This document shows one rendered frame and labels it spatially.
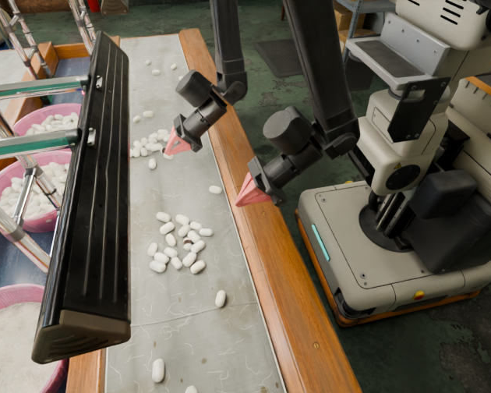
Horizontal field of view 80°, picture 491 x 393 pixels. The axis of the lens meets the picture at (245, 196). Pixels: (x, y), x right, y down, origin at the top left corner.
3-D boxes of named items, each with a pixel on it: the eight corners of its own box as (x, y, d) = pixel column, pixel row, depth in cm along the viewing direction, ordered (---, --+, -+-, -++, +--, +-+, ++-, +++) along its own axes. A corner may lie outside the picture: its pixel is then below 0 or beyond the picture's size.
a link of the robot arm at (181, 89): (249, 89, 70) (235, 83, 77) (214, 51, 63) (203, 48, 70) (216, 127, 71) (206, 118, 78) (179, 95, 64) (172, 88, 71)
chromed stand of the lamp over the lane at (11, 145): (160, 227, 81) (100, 66, 47) (165, 295, 68) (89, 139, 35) (87, 242, 77) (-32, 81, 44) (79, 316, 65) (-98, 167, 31)
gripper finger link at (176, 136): (157, 153, 76) (181, 129, 73) (155, 137, 80) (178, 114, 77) (177, 165, 80) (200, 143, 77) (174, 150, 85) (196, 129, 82)
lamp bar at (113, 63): (129, 61, 67) (119, 27, 62) (132, 343, 27) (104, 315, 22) (93, 65, 66) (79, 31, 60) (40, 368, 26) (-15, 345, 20)
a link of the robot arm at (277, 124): (361, 144, 51) (340, 117, 57) (333, 103, 44) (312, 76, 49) (304, 182, 56) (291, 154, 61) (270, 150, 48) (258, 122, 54)
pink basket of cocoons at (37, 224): (87, 162, 99) (75, 139, 92) (114, 212, 84) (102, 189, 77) (-3, 197, 88) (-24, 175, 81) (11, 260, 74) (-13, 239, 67)
